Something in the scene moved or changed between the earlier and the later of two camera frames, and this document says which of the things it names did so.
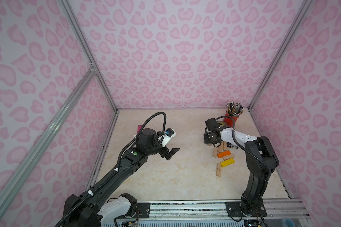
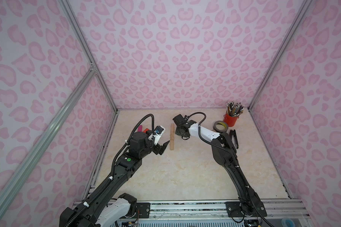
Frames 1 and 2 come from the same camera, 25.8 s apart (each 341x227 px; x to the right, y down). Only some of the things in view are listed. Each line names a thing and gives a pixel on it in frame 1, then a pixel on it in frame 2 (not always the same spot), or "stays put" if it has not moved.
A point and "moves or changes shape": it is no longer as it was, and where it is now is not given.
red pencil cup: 228,120 stays put
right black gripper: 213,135 to 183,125
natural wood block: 225,145 moves or changes shape
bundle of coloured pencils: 235,109 stays put
